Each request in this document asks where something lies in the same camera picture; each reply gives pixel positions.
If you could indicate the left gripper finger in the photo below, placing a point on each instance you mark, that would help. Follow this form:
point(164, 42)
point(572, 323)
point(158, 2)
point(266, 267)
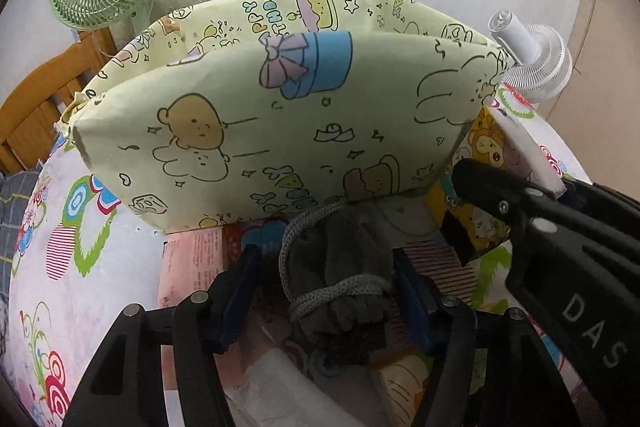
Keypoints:
point(601, 203)
point(585, 222)

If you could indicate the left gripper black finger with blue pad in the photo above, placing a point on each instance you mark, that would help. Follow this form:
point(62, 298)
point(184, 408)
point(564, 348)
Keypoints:
point(487, 369)
point(124, 384)

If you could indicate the pink paper packet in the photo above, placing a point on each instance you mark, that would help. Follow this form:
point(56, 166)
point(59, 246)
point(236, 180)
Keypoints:
point(191, 261)

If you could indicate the grey drawstring pouch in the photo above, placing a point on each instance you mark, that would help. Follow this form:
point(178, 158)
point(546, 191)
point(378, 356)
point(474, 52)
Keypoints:
point(336, 269)

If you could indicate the white standing fan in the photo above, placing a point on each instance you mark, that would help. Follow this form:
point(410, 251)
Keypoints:
point(542, 61)

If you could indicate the floral tablecloth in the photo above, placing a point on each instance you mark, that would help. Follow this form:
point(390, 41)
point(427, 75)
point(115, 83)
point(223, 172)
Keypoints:
point(80, 257)

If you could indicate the grey plaid pillow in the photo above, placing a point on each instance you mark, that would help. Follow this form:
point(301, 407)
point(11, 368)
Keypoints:
point(15, 193)

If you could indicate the yellow cartoon fabric storage box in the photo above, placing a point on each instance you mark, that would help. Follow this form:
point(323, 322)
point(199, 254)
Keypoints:
point(235, 110)

